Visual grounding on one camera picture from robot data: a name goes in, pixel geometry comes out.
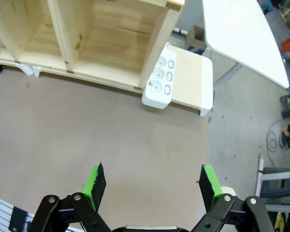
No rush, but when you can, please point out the brown cardboard box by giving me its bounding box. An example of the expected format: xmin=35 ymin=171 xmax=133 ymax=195
xmin=186 ymin=25 xmax=207 ymax=53

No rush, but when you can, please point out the grey cable on floor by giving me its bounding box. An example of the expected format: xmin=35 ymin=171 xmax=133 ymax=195
xmin=265 ymin=118 xmax=285 ymax=154

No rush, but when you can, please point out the white power strip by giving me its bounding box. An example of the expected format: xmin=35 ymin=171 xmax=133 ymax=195
xmin=141 ymin=42 xmax=177 ymax=110

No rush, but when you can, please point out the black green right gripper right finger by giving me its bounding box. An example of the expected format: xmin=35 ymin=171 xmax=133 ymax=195
xmin=190 ymin=164 xmax=275 ymax=232

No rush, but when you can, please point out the white table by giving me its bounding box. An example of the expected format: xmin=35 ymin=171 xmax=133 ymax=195
xmin=202 ymin=0 xmax=290 ymax=89

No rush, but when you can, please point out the white and grey rack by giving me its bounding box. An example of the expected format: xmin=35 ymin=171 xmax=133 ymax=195
xmin=255 ymin=154 xmax=290 ymax=213

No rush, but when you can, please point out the grey shoe of bystander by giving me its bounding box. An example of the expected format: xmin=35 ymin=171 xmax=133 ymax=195
xmin=279 ymin=128 xmax=290 ymax=150

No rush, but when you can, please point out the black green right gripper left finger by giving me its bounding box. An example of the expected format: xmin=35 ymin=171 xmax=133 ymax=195
xmin=26 ymin=161 xmax=112 ymax=232

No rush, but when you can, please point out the pine shelf with four compartments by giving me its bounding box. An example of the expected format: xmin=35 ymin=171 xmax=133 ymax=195
xmin=0 ymin=0 xmax=186 ymax=92

